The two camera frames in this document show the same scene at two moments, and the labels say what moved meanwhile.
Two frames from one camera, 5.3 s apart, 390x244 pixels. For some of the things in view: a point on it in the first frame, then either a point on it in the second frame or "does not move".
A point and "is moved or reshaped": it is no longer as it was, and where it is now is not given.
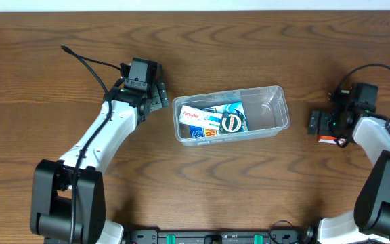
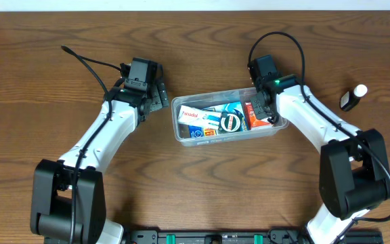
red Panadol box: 330,139 is moved or reshaped
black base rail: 202,236 does not move
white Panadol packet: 198,118 does not move
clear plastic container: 250,114 does not move
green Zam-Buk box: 231,123 does not move
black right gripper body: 326,123 to 258,106
